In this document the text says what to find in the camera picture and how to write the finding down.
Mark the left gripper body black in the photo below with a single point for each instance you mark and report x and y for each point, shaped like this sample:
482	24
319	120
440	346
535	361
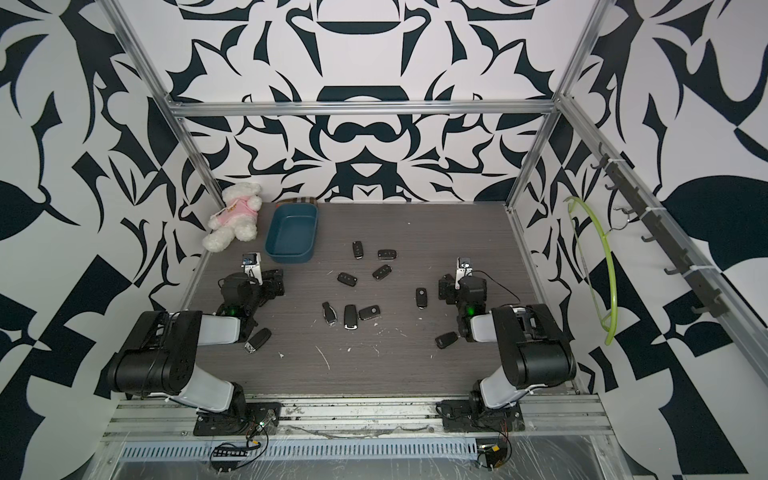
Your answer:
269	291

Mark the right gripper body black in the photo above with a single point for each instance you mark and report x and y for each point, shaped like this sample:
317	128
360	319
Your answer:
447	287

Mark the black car key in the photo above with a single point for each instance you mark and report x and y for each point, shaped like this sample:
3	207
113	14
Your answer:
350	317
347	279
387	254
382	272
445	340
421	298
358	250
369	313
257	340

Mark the teal plastic storage box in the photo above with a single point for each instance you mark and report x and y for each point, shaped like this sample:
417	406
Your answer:
292	232

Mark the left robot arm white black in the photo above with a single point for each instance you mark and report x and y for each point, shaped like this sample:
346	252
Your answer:
159	357

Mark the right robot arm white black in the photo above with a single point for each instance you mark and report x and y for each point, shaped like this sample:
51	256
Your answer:
534	352

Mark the black flip key silver end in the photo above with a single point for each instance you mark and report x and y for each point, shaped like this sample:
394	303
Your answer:
329	314

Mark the white teddy bear pink shirt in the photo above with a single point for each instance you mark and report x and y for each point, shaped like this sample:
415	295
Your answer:
237	220

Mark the brown checkered pouch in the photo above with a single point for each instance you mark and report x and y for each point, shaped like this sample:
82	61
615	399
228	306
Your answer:
298	200

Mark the black connector block right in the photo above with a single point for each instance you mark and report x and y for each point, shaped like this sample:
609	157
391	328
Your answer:
491	456

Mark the black connector block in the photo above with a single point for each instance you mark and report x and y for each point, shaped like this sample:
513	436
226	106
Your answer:
227	457
491	456

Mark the black connector block left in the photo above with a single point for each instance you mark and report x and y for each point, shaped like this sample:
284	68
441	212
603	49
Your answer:
227	457

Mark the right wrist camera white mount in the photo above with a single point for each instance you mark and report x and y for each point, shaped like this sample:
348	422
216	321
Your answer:
463	269

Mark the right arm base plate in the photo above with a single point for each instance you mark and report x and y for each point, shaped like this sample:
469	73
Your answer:
458	416

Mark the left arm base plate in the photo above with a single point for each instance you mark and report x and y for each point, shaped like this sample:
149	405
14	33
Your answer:
255	418

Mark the black wall hook rack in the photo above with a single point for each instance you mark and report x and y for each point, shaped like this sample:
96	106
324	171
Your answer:
659	224

